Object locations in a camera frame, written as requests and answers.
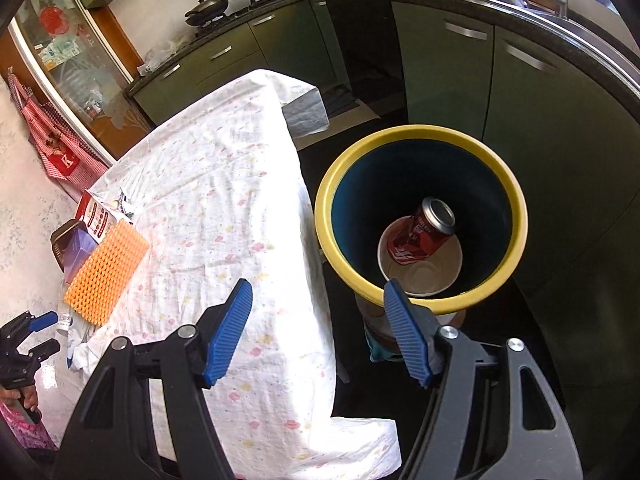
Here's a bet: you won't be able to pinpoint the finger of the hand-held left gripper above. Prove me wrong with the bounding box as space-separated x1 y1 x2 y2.
17 338 61 362
0 310 60 345

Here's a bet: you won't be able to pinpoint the white floral tablecloth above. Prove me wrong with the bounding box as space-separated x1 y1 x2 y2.
65 69 403 480

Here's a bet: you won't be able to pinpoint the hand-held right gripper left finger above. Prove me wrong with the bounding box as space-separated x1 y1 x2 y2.
52 278 254 480

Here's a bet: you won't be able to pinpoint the red and white box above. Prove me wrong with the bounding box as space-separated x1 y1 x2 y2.
75 190 135 246

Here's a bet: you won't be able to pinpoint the clear plastic bag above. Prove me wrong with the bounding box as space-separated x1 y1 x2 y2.
137 40 181 76

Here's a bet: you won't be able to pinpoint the white paper cup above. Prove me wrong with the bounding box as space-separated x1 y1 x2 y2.
377 216 463 297

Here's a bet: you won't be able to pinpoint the yellow rimmed blue trash bin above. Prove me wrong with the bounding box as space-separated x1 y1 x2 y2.
314 124 529 317

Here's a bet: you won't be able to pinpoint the glass door cabinet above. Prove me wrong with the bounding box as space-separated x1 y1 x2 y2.
7 0 156 161

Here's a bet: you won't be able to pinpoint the brown plastic tray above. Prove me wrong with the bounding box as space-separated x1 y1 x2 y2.
50 220 86 273

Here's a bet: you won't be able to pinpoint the person's pink patterned clothing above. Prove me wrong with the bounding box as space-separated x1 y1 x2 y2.
0 402 60 457

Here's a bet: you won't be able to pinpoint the green kitchen cabinets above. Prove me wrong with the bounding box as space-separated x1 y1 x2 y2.
127 0 640 311

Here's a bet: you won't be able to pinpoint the black countertop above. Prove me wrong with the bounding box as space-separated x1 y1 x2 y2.
125 0 640 126

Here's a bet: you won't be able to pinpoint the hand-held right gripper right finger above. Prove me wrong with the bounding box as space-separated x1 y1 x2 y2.
383 279 583 480

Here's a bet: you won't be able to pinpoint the black wok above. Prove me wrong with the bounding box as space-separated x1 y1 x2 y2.
183 0 231 28

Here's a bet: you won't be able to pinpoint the red checkered apron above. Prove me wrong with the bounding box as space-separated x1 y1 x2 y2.
6 72 108 183

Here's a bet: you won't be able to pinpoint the orange foam fruit net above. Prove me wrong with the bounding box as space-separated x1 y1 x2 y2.
63 223 151 327

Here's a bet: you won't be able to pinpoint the red soda can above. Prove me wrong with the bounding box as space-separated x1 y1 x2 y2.
389 197 457 266

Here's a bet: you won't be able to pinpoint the crumpled silver wrapper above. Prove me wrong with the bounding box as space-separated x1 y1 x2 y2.
112 187 138 223

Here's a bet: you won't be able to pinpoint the person's left hand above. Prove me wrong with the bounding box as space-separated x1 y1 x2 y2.
0 384 42 425

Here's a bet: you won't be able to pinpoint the gas stove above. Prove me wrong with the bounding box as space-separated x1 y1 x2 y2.
187 0 301 36

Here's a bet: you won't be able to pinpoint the purple box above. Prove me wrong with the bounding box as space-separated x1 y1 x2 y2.
60 230 101 281

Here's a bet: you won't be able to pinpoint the dark floor mat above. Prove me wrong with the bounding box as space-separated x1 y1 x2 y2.
320 87 381 121

